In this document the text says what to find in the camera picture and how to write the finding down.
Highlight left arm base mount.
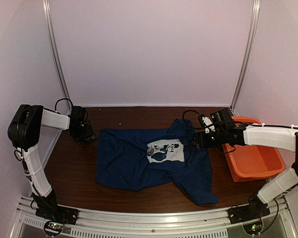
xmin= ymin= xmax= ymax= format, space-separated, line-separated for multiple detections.
xmin=35 ymin=206 xmax=78 ymax=225

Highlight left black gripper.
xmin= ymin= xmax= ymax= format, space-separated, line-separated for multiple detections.
xmin=71 ymin=123 xmax=92 ymax=143

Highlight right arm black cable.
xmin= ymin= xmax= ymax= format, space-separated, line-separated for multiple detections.
xmin=182 ymin=110 xmax=236 ymax=132

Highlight right aluminium frame post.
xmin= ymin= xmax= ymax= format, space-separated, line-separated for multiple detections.
xmin=230 ymin=0 xmax=261 ymax=114

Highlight left circuit board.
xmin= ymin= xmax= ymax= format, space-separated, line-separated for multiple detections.
xmin=43 ymin=221 xmax=64 ymax=237

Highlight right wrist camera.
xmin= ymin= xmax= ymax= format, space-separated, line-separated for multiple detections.
xmin=198 ymin=115 xmax=216 ymax=133

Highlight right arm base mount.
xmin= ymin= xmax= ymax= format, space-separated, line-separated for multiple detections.
xmin=227 ymin=205 xmax=270 ymax=224

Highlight aluminium frame post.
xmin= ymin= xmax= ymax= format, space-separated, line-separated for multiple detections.
xmin=42 ymin=0 xmax=70 ymax=99
xmin=230 ymin=0 xmax=261 ymax=114

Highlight right circuit board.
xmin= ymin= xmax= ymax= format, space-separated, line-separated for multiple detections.
xmin=243 ymin=221 xmax=263 ymax=236

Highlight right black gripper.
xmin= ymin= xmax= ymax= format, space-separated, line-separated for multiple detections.
xmin=189 ymin=128 xmax=227 ymax=149

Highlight orange plastic bin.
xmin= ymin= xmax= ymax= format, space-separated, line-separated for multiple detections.
xmin=222 ymin=116 xmax=286 ymax=183

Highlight circuit board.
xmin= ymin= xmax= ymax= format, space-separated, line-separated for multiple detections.
xmin=43 ymin=221 xmax=64 ymax=237
xmin=243 ymin=221 xmax=263 ymax=236

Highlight front aluminium rail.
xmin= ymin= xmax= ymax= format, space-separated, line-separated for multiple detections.
xmin=14 ymin=190 xmax=298 ymax=238

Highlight navy white clothing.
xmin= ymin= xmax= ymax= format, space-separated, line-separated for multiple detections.
xmin=95 ymin=119 xmax=219 ymax=205

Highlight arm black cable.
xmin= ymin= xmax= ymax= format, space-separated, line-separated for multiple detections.
xmin=182 ymin=110 xmax=236 ymax=132
xmin=54 ymin=98 xmax=74 ymax=115

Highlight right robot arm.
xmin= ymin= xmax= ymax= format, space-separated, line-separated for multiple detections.
xmin=192 ymin=108 xmax=298 ymax=219

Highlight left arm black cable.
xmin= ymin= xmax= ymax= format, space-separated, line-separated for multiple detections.
xmin=54 ymin=98 xmax=74 ymax=115

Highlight left aluminium frame post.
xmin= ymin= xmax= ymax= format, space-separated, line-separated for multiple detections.
xmin=42 ymin=0 xmax=70 ymax=99

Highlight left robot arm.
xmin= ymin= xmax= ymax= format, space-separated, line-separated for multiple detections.
xmin=7 ymin=104 xmax=96 ymax=220

